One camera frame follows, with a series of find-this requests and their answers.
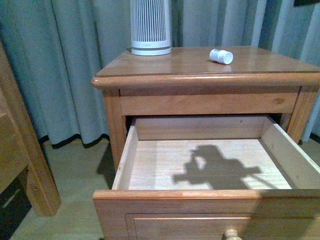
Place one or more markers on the wooden top drawer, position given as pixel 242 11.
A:
pixel 211 178

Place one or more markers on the wooden bed frame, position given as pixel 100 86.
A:
pixel 21 156

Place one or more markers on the white medicine bottle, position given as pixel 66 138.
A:
pixel 221 56

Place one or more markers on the grey curtain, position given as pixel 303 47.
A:
pixel 55 47

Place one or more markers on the white cylindrical air purifier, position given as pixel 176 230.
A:
pixel 150 27

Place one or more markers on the wooden nightstand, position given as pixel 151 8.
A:
pixel 187 82

